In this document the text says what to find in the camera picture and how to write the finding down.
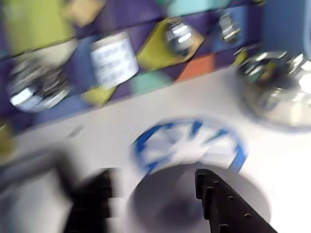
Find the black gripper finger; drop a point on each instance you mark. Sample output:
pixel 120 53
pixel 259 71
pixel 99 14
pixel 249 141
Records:
pixel 92 204
pixel 226 206

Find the gray pot lid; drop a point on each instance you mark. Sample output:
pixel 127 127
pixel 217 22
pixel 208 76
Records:
pixel 165 201

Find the silver pot lid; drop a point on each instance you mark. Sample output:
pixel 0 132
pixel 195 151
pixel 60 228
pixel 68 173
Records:
pixel 272 70

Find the silver metal pot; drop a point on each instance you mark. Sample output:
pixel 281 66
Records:
pixel 286 106

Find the silver metal cup left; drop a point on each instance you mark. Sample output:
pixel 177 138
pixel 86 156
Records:
pixel 36 87

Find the silver metal cup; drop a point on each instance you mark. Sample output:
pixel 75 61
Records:
pixel 36 87
pixel 179 38

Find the white cylindrical can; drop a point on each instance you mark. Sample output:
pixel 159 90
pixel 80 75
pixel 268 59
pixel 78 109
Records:
pixel 114 58

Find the silver metal cup centre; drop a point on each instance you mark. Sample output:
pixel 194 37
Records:
pixel 179 38

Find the metal toy spoon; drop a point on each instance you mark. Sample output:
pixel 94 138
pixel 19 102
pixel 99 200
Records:
pixel 228 26

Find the blue toy kitchen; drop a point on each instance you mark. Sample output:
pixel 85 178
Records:
pixel 279 24

